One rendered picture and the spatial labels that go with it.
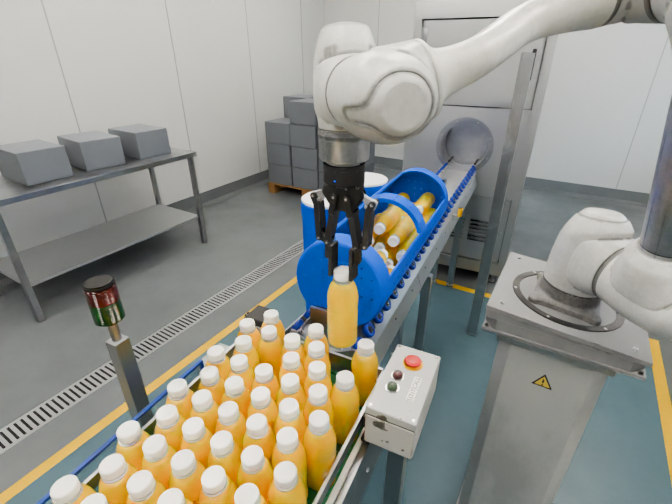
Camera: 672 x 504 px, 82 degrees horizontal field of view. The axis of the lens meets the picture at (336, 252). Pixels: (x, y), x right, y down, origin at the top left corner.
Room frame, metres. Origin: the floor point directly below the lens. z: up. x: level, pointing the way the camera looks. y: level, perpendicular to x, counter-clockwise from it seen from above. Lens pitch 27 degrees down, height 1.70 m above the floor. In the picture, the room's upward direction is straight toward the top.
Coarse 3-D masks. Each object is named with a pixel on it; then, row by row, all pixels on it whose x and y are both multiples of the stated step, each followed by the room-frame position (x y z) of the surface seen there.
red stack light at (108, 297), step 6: (114, 282) 0.73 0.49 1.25; (108, 288) 0.71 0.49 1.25; (114, 288) 0.72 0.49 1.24; (84, 294) 0.69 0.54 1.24; (90, 294) 0.69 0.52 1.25; (96, 294) 0.69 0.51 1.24; (102, 294) 0.69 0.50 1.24; (108, 294) 0.70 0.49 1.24; (114, 294) 0.71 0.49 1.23; (90, 300) 0.69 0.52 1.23; (96, 300) 0.69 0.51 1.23; (102, 300) 0.69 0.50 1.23; (108, 300) 0.70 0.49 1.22; (114, 300) 0.71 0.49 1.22; (90, 306) 0.69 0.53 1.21; (96, 306) 0.69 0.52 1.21; (102, 306) 0.69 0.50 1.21
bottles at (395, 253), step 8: (432, 208) 1.64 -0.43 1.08; (408, 216) 1.55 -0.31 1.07; (424, 216) 1.55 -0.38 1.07; (416, 232) 1.38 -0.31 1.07; (376, 240) 1.32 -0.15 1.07; (384, 240) 1.30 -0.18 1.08; (408, 240) 1.31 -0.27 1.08; (376, 248) 1.28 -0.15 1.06; (384, 248) 1.27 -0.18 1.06; (392, 248) 1.33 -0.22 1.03; (400, 248) 1.27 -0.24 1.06; (392, 256) 1.28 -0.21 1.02; (400, 256) 1.24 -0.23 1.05; (392, 264) 1.26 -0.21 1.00
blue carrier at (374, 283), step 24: (384, 192) 1.70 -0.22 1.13; (408, 192) 1.76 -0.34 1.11; (432, 192) 1.71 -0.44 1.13; (360, 216) 1.46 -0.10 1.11; (432, 216) 1.42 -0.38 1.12; (312, 264) 1.00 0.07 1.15; (360, 264) 0.93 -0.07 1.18; (384, 264) 0.96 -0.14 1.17; (408, 264) 1.13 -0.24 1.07; (312, 288) 1.00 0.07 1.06; (360, 288) 0.93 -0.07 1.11; (384, 288) 0.91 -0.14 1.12; (360, 312) 0.93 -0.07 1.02
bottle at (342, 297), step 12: (336, 288) 0.67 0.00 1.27; (348, 288) 0.67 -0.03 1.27; (336, 300) 0.66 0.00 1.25; (348, 300) 0.66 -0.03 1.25; (336, 312) 0.66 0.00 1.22; (348, 312) 0.66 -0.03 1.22; (336, 324) 0.66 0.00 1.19; (348, 324) 0.66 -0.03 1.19; (336, 336) 0.66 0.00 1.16; (348, 336) 0.66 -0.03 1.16
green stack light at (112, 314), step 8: (112, 304) 0.70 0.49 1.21; (120, 304) 0.72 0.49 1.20; (96, 312) 0.69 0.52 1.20; (104, 312) 0.69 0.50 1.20; (112, 312) 0.70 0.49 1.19; (120, 312) 0.71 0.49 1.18; (96, 320) 0.69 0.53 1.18; (104, 320) 0.69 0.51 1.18; (112, 320) 0.69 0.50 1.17; (120, 320) 0.71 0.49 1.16
